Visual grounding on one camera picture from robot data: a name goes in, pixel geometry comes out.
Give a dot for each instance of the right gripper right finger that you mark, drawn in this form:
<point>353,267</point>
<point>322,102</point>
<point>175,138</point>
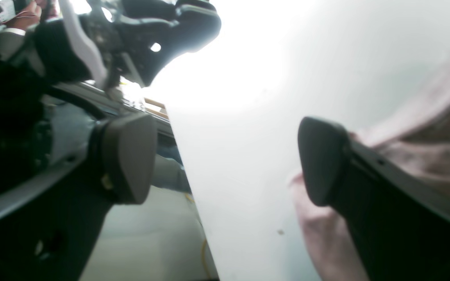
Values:
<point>399,227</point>

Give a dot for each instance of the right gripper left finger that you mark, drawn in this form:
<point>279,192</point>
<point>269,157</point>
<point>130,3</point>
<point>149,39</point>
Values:
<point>50,224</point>

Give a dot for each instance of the mauve pink T-shirt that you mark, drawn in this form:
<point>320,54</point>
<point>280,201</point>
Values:
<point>416,138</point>

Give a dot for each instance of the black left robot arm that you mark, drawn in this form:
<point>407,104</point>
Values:
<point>134,39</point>

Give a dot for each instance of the person's bare hand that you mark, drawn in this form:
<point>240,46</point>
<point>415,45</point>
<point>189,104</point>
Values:
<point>30,15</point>

